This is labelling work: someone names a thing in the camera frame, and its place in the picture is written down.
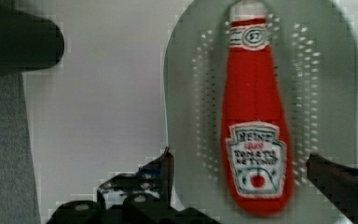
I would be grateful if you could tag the red plush ketchup bottle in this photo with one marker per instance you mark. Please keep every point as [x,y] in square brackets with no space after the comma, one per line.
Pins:
[255,141]

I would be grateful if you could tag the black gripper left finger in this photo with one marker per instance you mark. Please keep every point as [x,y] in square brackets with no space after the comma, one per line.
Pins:
[143,197]

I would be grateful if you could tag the grey-green oval strainer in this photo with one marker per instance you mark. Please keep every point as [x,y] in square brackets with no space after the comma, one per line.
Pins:
[314,56]

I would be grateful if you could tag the small black cylinder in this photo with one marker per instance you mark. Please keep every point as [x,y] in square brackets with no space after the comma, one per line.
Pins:
[28,42]

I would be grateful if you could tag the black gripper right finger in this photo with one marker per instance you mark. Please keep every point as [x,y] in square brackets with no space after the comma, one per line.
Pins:
[337,182]

